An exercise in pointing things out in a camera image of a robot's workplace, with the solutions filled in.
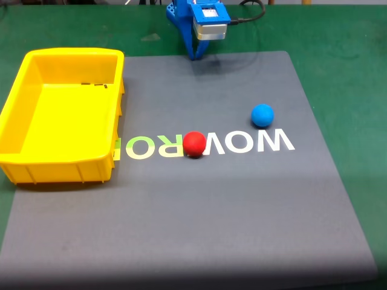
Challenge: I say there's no blue ball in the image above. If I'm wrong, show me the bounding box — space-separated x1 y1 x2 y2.
251 103 275 127

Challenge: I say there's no red ball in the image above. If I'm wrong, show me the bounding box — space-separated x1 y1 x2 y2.
183 130 207 158

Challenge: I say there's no yellow plastic bin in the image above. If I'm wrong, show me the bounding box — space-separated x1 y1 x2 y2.
0 47 125 185

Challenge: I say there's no green table mat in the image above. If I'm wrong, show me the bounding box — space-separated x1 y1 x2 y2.
0 4 387 272

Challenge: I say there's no grey mat with WOWROBO print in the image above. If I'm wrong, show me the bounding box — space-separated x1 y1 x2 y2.
0 50 379 286

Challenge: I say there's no silver camera box blue mount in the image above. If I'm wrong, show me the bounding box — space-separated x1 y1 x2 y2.
187 1 232 42

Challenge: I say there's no black camera cable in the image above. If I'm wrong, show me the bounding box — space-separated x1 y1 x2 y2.
228 0 267 27

